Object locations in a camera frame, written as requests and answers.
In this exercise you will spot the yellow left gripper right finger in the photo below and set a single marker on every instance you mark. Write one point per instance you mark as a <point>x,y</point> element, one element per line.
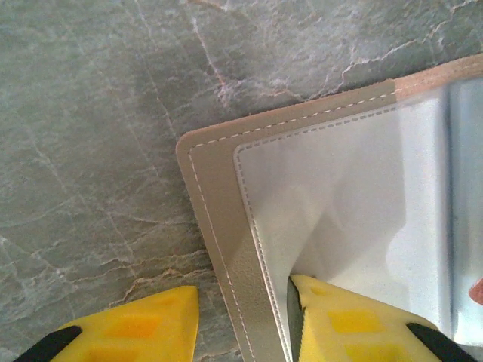
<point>351,332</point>

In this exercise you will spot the blue grey credit card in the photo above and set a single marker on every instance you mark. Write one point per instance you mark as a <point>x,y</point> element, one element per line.
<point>466,211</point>

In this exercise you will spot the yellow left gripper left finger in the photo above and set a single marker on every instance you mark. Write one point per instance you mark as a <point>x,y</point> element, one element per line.
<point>151,332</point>

